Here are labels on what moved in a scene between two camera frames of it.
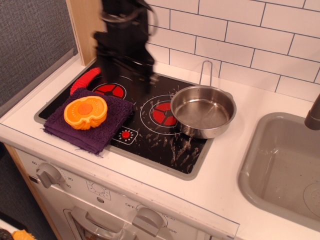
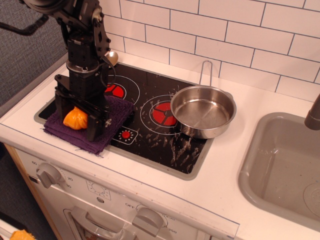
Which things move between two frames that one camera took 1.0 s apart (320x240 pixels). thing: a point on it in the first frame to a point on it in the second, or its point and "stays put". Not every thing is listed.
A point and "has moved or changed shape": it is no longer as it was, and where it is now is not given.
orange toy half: (86, 113) has moved or changed shape
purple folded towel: (94, 139) stays put
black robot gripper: (128, 42) to (85, 87)
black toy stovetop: (150, 137) stays put
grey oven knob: (148, 220) stays put
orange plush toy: (22, 234) stays put
